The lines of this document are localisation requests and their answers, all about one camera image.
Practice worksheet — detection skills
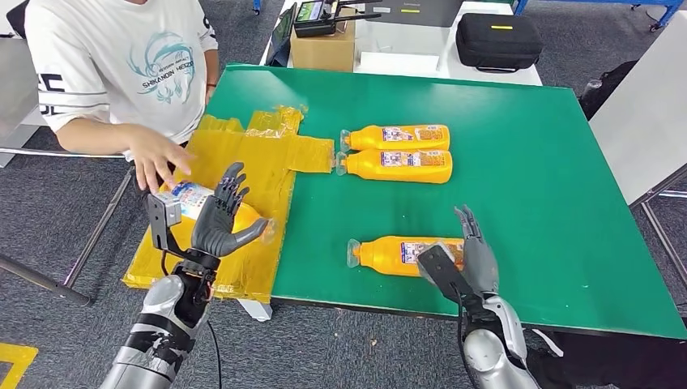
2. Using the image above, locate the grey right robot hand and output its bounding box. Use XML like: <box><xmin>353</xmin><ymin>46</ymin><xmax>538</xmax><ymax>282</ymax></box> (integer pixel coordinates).
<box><xmin>453</xmin><ymin>204</ymin><xmax>500</xmax><ymax>297</ymax></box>

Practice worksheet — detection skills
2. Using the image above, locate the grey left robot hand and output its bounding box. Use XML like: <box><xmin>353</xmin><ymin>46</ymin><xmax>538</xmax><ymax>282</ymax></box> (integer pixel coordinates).
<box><xmin>190</xmin><ymin>161</ymin><xmax>270</xmax><ymax>259</ymax></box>

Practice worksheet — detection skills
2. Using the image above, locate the person's right hand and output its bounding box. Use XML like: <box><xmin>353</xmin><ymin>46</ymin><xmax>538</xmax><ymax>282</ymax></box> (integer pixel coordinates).
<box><xmin>124</xmin><ymin>126</ymin><xmax>197</xmax><ymax>195</ymax></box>

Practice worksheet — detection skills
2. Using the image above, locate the orange detergent bottle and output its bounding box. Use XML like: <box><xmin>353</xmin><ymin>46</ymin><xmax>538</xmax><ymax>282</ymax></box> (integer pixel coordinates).
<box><xmin>346</xmin><ymin>235</ymin><xmax>467</xmax><ymax>278</ymax></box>
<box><xmin>339</xmin><ymin>123</ymin><xmax>451</xmax><ymax>153</ymax></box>
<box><xmin>158</xmin><ymin>181</ymin><xmax>275</xmax><ymax>246</ymax></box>
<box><xmin>335</xmin><ymin>148</ymin><xmax>454</xmax><ymax>186</ymax></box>

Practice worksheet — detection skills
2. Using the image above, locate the yellow taped cardboard board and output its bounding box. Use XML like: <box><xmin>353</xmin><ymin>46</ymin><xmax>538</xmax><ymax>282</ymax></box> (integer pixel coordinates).
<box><xmin>122</xmin><ymin>105</ymin><xmax>336</xmax><ymax>305</ymax></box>

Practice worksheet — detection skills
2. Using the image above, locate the white table foot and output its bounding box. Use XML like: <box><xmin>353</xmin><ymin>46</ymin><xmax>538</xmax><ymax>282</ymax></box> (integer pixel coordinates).
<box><xmin>236</xmin><ymin>297</ymin><xmax>274</xmax><ymax>323</ymax></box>

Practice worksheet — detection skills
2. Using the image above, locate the person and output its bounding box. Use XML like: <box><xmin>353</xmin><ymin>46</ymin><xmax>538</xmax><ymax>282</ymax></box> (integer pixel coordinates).
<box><xmin>23</xmin><ymin>0</ymin><xmax>221</xmax><ymax>162</ymax></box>
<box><xmin>528</xmin><ymin>327</ymin><xmax>687</xmax><ymax>389</ymax></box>

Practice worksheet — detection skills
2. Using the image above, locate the grey folding table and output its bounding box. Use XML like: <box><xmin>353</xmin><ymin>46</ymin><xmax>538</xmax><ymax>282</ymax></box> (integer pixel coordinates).
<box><xmin>587</xmin><ymin>11</ymin><xmax>687</xmax><ymax>293</ymax></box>
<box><xmin>0</xmin><ymin>37</ymin><xmax>135</xmax><ymax>308</ymax></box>

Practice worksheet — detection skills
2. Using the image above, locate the black tablet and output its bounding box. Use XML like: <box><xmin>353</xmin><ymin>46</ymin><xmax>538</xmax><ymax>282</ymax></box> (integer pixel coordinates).
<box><xmin>264</xmin><ymin>2</ymin><xmax>298</xmax><ymax>69</ymax></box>

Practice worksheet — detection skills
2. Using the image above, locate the brown cardboard box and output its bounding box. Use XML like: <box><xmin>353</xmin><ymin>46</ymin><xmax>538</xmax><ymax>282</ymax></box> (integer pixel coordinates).
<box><xmin>290</xmin><ymin>7</ymin><xmax>357</xmax><ymax>74</ymax></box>

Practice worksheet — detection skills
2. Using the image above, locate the black remote controller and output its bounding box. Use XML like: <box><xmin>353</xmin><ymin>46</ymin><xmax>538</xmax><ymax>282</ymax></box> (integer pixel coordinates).
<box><xmin>293</xmin><ymin>0</ymin><xmax>383</xmax><ymax>39</ymax></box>

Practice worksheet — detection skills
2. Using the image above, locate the white flat box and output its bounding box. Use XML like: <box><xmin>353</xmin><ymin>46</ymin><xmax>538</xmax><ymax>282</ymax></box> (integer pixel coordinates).
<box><xmin>356</xmin><ymin>50</ymin><xmax>442</xmax><ymax>77</ymax></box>

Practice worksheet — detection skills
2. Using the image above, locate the black carrying case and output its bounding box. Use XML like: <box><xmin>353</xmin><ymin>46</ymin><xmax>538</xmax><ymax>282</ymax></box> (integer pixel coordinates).
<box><xmin>455</xmin><ymin>12</ymin><xmax>544</xmax><ymax>74</ymax></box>

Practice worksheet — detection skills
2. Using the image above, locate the black backpack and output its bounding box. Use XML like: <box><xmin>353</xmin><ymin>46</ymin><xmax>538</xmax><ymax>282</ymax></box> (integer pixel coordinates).
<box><xmin>578</xmin><ymin>60</ymin><xmax>640</xmax><ymax>122</ymax></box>

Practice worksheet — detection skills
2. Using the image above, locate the white table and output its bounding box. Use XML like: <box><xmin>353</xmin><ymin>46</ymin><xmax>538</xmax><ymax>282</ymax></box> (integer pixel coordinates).
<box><xmin>258</xmin><ymin>0</ymin><xmax>543</xmax><ymax>87</ymax></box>

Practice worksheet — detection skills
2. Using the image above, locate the grey case with yellow sticker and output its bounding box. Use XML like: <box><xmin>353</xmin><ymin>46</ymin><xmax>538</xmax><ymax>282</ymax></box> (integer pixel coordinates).
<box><xmin>365</xmin><ymin>0</ymin><xmax>465</xmax><ymax>28</ymax></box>

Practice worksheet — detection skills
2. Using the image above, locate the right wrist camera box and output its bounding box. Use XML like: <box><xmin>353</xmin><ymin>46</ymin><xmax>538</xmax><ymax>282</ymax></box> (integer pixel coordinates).
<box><xmin>416</xmin><ymin>242</ymin><xmax>479</xmax><ymax>307</ymax></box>

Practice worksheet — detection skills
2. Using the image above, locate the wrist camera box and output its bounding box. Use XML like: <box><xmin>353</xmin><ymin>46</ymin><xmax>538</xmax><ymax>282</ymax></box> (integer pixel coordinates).
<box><xmin>146</xmin><ymin>191</ymin><xmax>186</xmax><ymax>254</ymax></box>
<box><xmin>416</xmin><ymin>242</ymin><xmax>479</xmax><ymax>307</ymax></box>

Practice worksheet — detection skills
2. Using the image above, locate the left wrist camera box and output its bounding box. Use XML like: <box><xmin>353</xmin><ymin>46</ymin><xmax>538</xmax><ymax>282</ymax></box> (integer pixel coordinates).
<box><xmin>146</xmin><ymin>191</ymin><xmax>186</xmax><ymax>254</ymax></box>

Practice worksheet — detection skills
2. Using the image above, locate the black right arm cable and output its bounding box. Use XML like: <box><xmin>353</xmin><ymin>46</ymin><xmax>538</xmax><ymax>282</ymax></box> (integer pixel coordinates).
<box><xmin>454</xmin><ymin>287</ymin><xmax>479</xmax><ymax>389</ymax></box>

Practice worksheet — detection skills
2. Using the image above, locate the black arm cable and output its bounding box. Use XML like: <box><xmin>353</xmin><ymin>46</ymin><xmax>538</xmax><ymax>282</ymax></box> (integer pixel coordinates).
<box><xmin>206</xmin><ymin>321</ymin><xmax>224</xmax><ymax>389</ymax></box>
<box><xmin>454</xmin><ymin>287</ymin><xmax>479</xmax><ymax>389</ymax></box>

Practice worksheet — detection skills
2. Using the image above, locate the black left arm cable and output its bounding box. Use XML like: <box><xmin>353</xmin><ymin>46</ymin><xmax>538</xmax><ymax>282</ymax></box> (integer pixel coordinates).
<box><xmin>206</xmin><ymin>321</ymin><xmax>224</xmax><ymax>389</ymax></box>

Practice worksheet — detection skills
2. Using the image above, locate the blue metal frame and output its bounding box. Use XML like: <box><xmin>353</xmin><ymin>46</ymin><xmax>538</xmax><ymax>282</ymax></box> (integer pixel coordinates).
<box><xmin>512</xmin><ymin>0</ymin><xmax>687</xmax><ymax>32</ymax></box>

